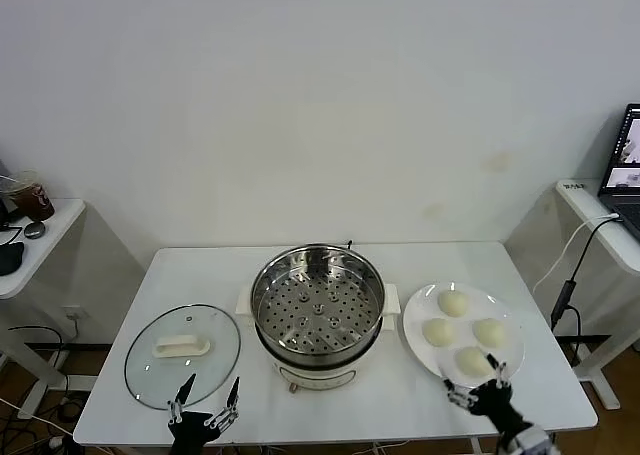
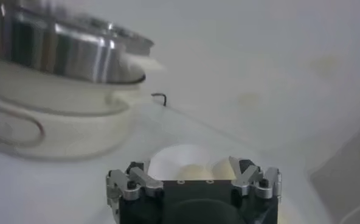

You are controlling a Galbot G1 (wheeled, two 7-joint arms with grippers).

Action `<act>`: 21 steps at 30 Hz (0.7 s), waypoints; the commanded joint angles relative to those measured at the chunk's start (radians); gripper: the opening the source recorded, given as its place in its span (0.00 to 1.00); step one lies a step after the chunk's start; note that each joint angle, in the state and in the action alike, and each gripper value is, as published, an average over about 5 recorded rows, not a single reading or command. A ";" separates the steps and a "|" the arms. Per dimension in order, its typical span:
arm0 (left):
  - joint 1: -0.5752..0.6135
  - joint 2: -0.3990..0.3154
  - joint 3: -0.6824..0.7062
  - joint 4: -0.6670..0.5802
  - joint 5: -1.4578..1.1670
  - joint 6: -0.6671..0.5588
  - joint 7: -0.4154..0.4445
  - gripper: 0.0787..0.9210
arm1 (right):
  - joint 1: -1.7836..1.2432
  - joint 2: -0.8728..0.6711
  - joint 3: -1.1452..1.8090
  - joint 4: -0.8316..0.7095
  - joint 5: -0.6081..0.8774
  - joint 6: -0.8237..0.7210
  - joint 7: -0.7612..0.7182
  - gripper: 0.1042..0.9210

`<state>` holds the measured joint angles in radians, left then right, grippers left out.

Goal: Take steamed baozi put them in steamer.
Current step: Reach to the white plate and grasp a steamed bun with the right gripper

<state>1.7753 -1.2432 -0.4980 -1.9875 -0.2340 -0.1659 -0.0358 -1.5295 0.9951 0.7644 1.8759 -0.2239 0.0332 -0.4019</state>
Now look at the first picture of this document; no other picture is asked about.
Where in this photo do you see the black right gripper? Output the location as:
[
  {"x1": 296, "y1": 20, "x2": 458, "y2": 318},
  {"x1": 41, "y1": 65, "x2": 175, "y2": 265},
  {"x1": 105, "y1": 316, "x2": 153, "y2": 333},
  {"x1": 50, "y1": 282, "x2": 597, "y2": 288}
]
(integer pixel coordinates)
[{"x1": 442, "y1": 354, "x2": 531, "y2": 434}]

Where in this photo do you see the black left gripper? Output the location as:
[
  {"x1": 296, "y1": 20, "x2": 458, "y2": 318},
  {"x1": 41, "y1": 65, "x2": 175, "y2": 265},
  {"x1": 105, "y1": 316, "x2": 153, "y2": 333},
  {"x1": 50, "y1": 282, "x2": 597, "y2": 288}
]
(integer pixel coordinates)
[{"x1": 167, "y1": 373, "x2": 241, "y2": 455}]

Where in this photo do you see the white steamed baozi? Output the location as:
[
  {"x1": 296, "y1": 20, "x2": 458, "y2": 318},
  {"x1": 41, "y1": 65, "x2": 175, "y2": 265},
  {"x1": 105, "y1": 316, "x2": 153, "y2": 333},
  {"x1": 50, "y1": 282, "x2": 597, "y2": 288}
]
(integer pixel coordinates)
[
  {"x1": 422, "y1": 317, "x2": 456, "y2": 349},
  {"x1": 472, "y1": 317, "x2": 506, "y2": 349},
  {"x1": 437, "y1": 289, "x2": 472, "y2": 319},
  {"x1": 454, "y1": 346, "x2": 496, "y2": 379}
]

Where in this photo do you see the glass lid with cream handle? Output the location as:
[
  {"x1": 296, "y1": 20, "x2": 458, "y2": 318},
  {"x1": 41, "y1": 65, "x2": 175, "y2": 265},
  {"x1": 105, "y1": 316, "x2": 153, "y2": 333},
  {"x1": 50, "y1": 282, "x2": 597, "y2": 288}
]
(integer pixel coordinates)
[{"x1": 123, "y1": 303, "x2": 242, "y2": 410}]

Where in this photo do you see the steel steamer pot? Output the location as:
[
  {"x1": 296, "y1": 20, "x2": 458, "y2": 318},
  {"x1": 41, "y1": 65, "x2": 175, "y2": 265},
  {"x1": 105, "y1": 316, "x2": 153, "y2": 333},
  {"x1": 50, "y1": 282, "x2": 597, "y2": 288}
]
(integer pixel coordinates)
[{"x1": 234, "y1": 283, "x2": 401, "y2": 394}]

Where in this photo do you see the perforated stainless steel steamer basket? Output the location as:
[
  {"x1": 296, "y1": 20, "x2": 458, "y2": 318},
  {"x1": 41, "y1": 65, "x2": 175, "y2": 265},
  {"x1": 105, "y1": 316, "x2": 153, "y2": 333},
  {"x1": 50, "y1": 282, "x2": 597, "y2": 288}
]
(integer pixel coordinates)
[{"x1": 250, "y1": 243, "x2": 387, "y2": 356}]

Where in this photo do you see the white round plate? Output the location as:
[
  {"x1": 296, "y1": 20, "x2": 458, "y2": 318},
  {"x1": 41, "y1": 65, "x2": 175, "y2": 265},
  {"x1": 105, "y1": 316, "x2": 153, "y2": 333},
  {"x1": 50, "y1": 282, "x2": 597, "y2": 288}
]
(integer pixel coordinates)
[{"x1": 402, "y1": 281, "x2": 526, "y2": 389}]

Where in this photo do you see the white side table with laptop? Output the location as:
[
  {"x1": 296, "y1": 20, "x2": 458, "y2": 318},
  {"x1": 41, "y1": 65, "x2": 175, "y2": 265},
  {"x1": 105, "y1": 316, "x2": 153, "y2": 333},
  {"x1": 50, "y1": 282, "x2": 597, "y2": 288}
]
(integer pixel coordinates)
[{"x1": 556, "y1": 177, "x2": 640, "y2": 411}]

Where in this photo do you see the white side table with cup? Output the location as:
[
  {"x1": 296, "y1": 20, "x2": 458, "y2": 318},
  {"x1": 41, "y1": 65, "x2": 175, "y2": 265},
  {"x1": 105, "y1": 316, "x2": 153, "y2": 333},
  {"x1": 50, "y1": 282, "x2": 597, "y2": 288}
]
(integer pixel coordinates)
[{"x1": 0, "y1": 197, "x2": 86, "y2": 416}]

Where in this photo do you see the open black laptop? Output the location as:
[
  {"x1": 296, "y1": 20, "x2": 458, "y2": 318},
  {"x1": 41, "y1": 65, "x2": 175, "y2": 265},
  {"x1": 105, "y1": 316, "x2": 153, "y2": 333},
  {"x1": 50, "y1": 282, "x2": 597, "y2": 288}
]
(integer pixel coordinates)
[{"x1": 598, "y1": 103, "x2": 640, "y2": 236}]

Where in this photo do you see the iced coffee plastic cup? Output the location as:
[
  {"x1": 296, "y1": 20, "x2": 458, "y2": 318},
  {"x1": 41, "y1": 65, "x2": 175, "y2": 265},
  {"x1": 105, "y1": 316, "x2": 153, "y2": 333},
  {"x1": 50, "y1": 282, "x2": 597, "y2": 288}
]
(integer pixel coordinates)
[{"x1": 7, "y1": 169, "x2": 55, "y2": 222}]

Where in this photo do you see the black desk device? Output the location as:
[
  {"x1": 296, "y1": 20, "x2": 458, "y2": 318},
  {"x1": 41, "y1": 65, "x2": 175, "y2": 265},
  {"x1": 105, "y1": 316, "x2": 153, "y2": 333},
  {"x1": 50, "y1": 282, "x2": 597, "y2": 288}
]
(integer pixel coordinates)
[{"x1": 0, "y1": 158, "x2": 21, "y2": 229}]

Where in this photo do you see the black cable with adapter block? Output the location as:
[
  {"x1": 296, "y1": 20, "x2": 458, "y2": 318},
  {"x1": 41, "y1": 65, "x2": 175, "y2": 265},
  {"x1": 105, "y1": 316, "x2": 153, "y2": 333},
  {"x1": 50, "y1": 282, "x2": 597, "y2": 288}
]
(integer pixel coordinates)
[{"x1": 549, "y1": 216, "x2": 621, "y2": 371}]

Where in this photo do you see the white charging cable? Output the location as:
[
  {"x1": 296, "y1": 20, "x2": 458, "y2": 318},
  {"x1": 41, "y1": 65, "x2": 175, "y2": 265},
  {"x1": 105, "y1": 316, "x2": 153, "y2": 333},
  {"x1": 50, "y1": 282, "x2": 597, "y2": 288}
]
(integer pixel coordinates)
[{"x1": 531, "y1": 213, "x2": 621, "y2": 296}]

